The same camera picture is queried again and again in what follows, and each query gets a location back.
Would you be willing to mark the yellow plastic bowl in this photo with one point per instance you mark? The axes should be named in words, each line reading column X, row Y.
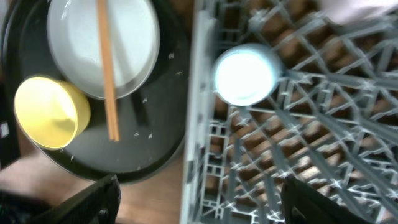
column 51, row 112

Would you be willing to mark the blue plastic cup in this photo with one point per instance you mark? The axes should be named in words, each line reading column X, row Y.
column 246, row 74

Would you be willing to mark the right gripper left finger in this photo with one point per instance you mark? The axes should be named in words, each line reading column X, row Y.
column 98, row 203

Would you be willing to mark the pink plastic cup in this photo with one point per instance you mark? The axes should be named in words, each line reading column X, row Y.
column 345, row 12

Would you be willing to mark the round black tray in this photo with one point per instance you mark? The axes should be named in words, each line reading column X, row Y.
column 151, row 120

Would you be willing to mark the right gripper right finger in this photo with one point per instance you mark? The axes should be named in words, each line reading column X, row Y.
column 303, row 205

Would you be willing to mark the grey dishwasher rack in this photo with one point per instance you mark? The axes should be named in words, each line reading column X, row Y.
column 330, row 122

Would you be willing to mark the grey round plate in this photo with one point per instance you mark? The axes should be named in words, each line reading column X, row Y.
column 74, row 39

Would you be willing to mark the wooden chopstick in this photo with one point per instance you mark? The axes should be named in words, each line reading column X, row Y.
column 110, row 90
column 103, row 27

